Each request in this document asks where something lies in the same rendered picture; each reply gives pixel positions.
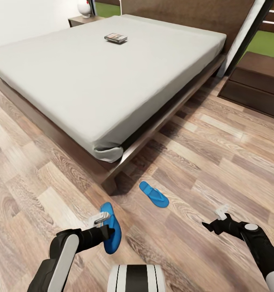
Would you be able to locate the sandal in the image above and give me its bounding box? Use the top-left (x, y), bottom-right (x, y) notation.
top-left (101, 202), bottom-right (122, 254)
top-left (139, 181), bottom-right (169, 208)

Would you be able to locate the hardback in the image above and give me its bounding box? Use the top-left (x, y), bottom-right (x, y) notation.
top-left (104, 33), bottom-right (127, 43)

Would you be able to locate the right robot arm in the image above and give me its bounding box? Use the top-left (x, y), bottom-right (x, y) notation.
top-left (202, 203), bottom-right (274, 292)

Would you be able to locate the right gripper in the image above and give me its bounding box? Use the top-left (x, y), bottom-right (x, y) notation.
top-left (202, 213), bottom-right (233, 235)

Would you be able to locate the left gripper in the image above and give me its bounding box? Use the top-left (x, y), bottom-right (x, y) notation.
top-left (88, 224), bottom-right (115, 249)

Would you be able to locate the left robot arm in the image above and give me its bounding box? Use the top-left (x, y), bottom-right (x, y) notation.
top-left (27, 211), bottom-right (115, 292)

